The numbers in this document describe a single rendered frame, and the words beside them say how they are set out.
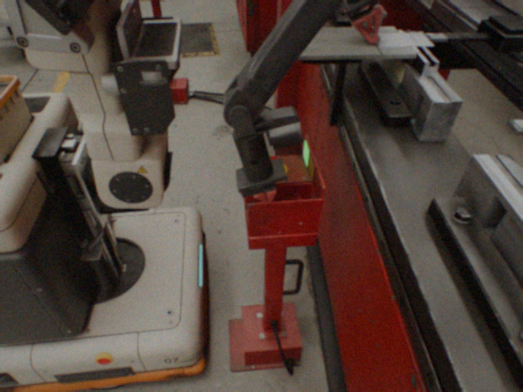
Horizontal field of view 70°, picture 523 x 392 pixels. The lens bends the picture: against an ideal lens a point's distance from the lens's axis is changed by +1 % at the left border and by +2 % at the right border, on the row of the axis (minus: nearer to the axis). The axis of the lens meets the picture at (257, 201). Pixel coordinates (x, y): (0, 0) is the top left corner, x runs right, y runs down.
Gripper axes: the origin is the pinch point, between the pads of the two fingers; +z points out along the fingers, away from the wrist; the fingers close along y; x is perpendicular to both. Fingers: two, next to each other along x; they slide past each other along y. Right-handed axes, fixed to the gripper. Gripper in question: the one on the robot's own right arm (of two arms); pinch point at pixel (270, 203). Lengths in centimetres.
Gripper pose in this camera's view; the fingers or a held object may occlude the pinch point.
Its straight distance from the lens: 81.8
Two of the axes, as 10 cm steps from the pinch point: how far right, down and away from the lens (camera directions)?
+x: -1.0, -6.8, 7.3
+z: 2.4, 6.9, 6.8
